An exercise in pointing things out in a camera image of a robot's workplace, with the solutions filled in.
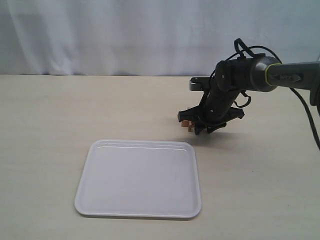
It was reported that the white curtain backdrop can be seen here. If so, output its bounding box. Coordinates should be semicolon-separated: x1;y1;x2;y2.
0;0;320;76

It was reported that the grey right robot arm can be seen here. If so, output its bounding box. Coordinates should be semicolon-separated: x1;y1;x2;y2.
177;55;320;135

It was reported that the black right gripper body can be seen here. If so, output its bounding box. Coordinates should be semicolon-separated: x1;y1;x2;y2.
198;86;240;121

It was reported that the white plastic tray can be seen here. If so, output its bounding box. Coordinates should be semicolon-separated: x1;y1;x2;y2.
74;139;202;220

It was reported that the wooden notched piece three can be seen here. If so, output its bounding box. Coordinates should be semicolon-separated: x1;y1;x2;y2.
188;121;194;132

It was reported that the wooden notched piece one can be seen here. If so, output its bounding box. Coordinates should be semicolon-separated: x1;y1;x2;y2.
181;120;190;127

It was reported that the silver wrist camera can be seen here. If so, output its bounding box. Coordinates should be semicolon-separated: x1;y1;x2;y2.
189;77;211;92

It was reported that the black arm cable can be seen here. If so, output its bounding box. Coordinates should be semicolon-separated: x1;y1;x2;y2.
233;38;320;151

